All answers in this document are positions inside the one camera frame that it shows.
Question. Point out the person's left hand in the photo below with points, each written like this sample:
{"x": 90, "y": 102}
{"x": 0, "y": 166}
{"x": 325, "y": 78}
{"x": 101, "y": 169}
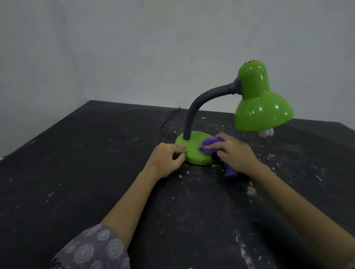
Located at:
{"x": 162, "y": 159}

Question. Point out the purple cleaning cloth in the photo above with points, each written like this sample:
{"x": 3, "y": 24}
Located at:
{"x": 208, "y": 143}

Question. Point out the white light bulb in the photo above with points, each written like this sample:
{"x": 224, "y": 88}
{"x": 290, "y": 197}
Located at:
{"x": 265, "y": 133}

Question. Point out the grey circle-patterned sleeve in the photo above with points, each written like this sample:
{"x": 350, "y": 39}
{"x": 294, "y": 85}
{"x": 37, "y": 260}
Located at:
{"x": 91, "y": 249}

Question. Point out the person's right forearm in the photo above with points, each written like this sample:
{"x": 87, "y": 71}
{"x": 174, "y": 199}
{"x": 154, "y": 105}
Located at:
{"x": 299, "y": 213}

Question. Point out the person's right thumb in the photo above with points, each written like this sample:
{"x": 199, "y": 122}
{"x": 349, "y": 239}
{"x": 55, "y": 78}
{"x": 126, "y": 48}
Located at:
{"x": 222, "y": 155}

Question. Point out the person's right hand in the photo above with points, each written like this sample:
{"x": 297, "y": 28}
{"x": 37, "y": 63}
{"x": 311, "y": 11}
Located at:
{"x": 235, "y": 153}

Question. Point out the green desk lamp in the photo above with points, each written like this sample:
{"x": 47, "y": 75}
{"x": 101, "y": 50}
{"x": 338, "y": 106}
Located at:
{"x": 258, "y": 105}

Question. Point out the person's left forearm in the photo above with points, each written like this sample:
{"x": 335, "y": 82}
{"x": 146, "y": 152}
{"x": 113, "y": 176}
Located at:
{"x": 130, "y": 206}

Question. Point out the person's left thumb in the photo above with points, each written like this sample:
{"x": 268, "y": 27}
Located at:
{"x": 179, "y": 159}

